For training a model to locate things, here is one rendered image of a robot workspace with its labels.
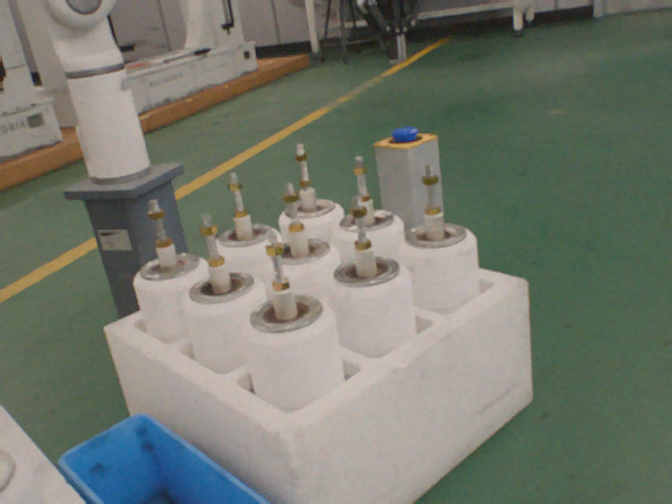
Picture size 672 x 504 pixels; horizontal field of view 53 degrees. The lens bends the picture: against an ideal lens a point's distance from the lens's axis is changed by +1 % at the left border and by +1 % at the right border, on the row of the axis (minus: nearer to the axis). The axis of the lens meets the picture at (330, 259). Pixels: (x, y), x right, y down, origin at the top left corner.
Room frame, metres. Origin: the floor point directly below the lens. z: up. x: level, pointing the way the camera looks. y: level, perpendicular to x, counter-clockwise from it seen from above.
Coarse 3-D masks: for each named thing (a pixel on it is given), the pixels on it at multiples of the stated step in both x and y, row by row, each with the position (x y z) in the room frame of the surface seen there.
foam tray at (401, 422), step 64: (128, 320) 0.82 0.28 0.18; (448, 320) 0.68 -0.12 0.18; (512, 320) 0.73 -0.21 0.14; (128, 384) 0.79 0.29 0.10; (192, 384) 0.64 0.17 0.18; (384, 384) 0.59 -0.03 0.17; (448, 384) 0.65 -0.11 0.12; (512, 384) 0.73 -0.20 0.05; (256, 448) 0.55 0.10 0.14; (320, 448) 0.53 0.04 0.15; (384, 448) 0.58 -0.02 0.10; (448, 448) 0.64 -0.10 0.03
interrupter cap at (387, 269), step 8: (344, 264) 0.71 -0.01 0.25; (352, 264) 0.71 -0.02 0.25; (376, 264) 0.70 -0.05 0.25; (384, 264) 0.70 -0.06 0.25; (392, 264) 0.70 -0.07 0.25; (336, 272) 0.69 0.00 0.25; (344, 272) 0.69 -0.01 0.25; (352, 272) 0.70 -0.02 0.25; (376, 272) 0.69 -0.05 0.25; (384, 272) 0.68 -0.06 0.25; (392, 272) 0.67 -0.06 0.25; (336, 280) 0.67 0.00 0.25; (344, 280) 0.67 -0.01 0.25; (352, 280) 0.67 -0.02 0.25; (360, 280) 0.66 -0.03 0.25; (368, 280) 0.66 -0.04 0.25; (376, 280) 0.66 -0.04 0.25; (384, 280) 0.65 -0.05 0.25
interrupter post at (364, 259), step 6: (372, 246) 0.69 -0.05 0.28; (354, 252) 0.69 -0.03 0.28; (360, 252) 0.68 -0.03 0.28; (366, 252) 0.68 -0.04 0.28; (372, 252) 0.68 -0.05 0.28; (360, 258) 0.68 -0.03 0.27; (366, 258) 0.68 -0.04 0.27; (372, 258) 0.68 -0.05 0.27; (360, 264) 0.68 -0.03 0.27; (366, 264) 0.68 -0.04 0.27; (372, 264) 0.68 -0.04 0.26; (360, 270) 0.68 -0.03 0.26; (366, 270) 0.68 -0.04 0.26; (372, 270) 0.68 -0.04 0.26; (360, 276) 0.68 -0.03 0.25; (366, 276) 0.68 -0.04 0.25
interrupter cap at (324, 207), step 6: (300, 204) 0.97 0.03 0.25; (318, 204) 0.96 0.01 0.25; (324, 204) 0.96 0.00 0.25; (330, 204) 0.95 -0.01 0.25; (288, 210) 0.95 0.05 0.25; (300, 210) 0.95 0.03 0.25; (318, 210) 0.94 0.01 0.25; (324, 210) 0.93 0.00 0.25; (330, 210) 0.92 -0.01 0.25; (288, 216) 0.93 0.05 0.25; (300, 216) 0.91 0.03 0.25; (306, 216) 0.91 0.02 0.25; (312, 216) 0.91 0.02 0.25; (318, 216) 0.91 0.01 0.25
